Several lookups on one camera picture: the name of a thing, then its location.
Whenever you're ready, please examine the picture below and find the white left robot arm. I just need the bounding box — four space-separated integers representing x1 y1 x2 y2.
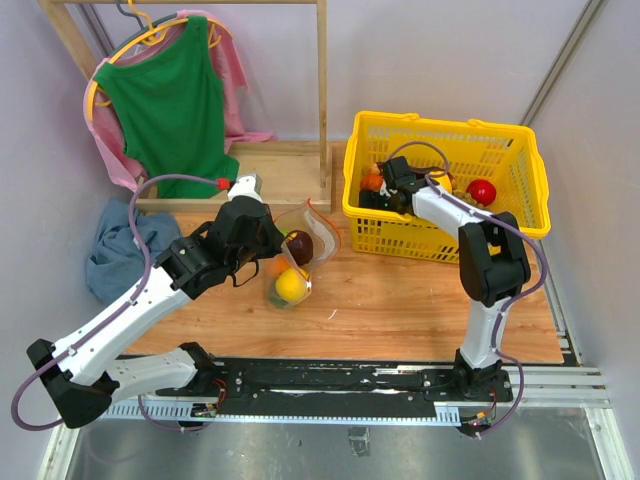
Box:
27 193 284 429

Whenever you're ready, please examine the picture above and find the white slotted cable duct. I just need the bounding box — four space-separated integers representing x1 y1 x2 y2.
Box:
102 396 462 427

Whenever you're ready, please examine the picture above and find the clear zip top bag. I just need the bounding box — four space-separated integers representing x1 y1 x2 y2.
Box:
264 199 341 309

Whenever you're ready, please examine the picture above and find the yellow clothes hanger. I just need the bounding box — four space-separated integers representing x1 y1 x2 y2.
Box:
85 9 232 121

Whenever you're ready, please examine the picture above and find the yellow toy lemon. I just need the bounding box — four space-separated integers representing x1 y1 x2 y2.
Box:
275 268 311 304

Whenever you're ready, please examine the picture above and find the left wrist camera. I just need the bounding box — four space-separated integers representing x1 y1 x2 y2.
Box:
227 172 262 202

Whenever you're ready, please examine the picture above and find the pink shirt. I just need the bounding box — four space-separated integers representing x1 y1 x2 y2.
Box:
84 10 273 199

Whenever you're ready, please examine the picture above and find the orange toy carrot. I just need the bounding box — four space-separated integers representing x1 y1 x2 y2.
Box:
267 255 290 278

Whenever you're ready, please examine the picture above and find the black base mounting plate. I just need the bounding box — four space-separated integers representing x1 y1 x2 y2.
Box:
155 355 514 420

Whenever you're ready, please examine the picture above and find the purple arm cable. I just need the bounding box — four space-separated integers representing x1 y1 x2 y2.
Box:
387 140 550 441
9 173 231 433

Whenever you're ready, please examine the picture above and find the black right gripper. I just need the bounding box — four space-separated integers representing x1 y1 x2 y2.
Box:
356 189 411 239

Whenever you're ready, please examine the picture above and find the blue crumpled cloth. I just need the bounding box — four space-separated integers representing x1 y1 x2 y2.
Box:
86 199 182 305

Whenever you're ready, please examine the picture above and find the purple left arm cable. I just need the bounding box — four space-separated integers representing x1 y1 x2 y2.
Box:
9 173 231 433

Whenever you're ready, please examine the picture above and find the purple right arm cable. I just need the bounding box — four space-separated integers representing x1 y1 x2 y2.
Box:
387 140 550 441

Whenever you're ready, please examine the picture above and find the grey clothes hanger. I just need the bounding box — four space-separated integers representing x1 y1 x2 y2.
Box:
115 0 176 40

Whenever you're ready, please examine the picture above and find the orange toy tangerine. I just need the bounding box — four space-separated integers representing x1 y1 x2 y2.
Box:
359 173 384 192

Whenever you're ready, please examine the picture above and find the dark purple toy plum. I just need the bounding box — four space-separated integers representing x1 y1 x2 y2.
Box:
285 230 314 267

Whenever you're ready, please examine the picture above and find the yellow toy bell pepper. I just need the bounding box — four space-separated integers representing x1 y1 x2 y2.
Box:
429 170 455 193

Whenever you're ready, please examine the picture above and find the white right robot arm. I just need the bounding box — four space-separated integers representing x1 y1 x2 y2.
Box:
359 156 531 400

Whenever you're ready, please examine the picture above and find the wooden clothes rack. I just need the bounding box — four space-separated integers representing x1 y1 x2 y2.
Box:
39 1 332 213

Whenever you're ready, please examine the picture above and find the green tank top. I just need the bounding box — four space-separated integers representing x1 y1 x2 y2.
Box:
94 16 239 180

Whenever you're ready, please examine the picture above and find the yellow plastic shopping basket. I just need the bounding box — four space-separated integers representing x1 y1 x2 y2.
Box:
342 111 551 264

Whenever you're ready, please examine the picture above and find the red toy apple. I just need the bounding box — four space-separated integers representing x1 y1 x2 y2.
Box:
466 179 497 206

